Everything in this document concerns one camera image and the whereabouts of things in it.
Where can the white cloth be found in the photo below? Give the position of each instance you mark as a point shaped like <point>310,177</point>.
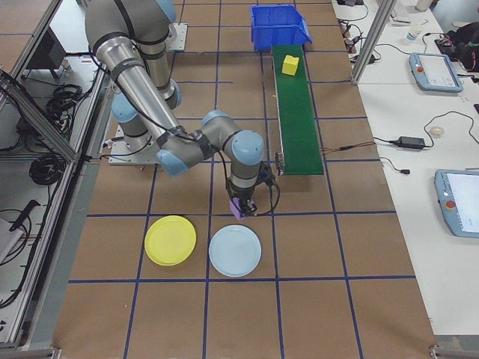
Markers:
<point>9,239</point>

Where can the white desk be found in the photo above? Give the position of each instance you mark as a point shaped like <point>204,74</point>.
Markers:
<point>411,112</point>

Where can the white round knob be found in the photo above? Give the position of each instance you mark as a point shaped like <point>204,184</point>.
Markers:
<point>436,131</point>

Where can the black conveyor power adapter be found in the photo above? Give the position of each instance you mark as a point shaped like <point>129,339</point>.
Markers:
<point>410,142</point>

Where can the light blue plastic plate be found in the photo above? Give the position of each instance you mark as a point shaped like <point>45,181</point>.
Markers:
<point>235,250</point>

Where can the V-shaped metal bar frame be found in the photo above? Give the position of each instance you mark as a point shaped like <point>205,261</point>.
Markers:
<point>41,123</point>

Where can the aluminium profile post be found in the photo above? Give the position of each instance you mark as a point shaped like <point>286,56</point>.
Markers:
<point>368,48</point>

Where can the light blue teach pendant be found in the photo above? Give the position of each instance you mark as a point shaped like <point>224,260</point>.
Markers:
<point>460,202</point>
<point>436,71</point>

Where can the small electronics board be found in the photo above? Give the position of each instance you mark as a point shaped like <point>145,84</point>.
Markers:
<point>352,48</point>
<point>348,29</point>

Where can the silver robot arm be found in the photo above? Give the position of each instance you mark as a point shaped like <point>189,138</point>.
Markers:
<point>142,93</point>

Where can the yellow plastic plate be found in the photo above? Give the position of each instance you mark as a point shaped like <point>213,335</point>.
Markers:
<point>170,241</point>

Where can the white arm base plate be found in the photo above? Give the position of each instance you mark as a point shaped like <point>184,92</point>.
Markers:
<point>123,159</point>
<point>181,37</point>

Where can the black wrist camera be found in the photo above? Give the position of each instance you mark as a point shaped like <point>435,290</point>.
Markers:
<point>269,174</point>

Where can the black power brick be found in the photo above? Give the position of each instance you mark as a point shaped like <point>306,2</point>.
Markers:
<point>372,58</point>

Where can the purple foam block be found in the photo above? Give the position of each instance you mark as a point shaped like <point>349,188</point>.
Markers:
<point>235,211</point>

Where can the yellow foam block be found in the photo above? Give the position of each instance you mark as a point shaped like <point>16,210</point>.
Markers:
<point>290,65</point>

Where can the white paper cup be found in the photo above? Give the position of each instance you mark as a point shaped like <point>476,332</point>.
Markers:
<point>414,33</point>
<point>423,4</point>

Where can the blue plastic storage bin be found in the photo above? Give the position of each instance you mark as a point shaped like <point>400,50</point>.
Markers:
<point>277,35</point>

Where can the aluminium profile bar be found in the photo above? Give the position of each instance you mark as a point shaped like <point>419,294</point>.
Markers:
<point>30,353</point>
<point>454,352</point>

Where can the black box device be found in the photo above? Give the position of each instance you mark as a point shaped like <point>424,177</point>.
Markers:
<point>46,48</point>

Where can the green conveyor belt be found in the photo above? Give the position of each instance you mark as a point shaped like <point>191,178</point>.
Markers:
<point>299,123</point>

